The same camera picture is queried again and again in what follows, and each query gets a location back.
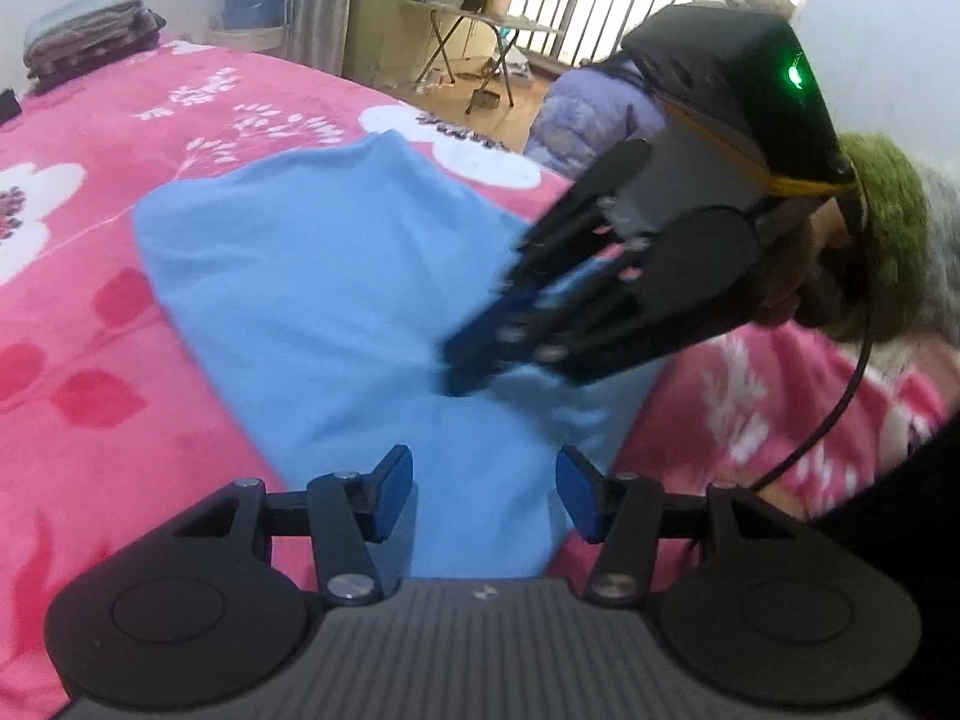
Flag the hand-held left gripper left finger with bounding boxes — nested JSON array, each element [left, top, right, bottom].
[[172, 444, 416, 607]]

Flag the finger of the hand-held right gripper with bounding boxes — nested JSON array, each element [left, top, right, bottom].
[[448, 240, 680, 397], [442, 139, 653, 361]]

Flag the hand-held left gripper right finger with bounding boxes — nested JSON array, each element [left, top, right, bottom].
[[555, 445, 800, 607]]

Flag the blue t-shirt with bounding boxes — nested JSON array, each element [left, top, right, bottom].
[[131, 131, 665, 580]]

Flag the stack of folded grey clothes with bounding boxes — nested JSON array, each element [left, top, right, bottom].
[[26, 34, 162, 80]]

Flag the person's right hand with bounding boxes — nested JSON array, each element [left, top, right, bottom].
[[754, 199, 860, 331]]

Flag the lavender quilted jacket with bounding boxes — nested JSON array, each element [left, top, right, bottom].
[[523, 60, 670, 179]]

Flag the folding table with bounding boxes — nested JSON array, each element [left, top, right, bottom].
[[403, 0, 565, 115]]

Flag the grey curtain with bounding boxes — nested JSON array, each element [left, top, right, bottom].
[[283, 0, 362, 77]]

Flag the pink floral blanket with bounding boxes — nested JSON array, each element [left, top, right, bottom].
[[0, 37, 950, 720]]

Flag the white water dispenser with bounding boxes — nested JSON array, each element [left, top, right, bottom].
[[206, 24, 287, 55]]

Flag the grey folded garment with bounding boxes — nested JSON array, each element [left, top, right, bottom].
[[22, 0, 167, 65]]

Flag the dark maroon folded garment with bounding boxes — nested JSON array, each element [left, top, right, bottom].
[[26, 52, 143, 95]]

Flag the teal folded towel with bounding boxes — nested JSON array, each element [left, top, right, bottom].
[[24, 6, 98, 42]]

